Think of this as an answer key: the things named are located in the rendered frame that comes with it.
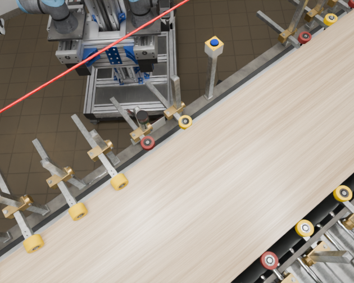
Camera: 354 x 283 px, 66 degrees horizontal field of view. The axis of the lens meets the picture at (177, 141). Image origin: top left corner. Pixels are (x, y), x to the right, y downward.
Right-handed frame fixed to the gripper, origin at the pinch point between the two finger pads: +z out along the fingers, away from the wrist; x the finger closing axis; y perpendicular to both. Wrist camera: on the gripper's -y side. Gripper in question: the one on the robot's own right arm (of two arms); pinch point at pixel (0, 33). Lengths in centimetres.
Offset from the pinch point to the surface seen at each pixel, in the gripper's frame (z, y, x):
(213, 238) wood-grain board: 41, -98, -102
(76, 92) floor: 132, 52, 20
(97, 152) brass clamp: 35, -53, -42
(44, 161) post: 14, -64, -26
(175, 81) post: 17, -23, -86
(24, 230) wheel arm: 36, -92, -9
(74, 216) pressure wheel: 34, -86, -34
